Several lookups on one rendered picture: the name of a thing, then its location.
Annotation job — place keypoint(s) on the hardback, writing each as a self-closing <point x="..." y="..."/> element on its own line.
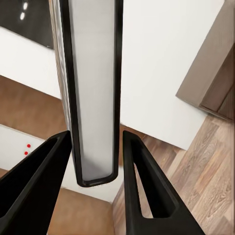
<point x="87" y="38"/>

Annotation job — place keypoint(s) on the sliding door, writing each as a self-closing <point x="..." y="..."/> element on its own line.
<point x="37" y="113"/>
<point x="79" y="214"/>

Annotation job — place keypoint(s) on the wall mounted tv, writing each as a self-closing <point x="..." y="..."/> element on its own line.
<point x="28" y="18"/>

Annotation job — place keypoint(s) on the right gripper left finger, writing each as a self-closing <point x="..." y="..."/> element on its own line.
<point x="29" y="191"/>

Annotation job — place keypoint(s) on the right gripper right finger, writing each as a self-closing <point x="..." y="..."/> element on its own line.
<point x="170" y="215"/>

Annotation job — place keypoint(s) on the bench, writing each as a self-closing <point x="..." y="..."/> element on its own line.
<point x="210" y="81"/>

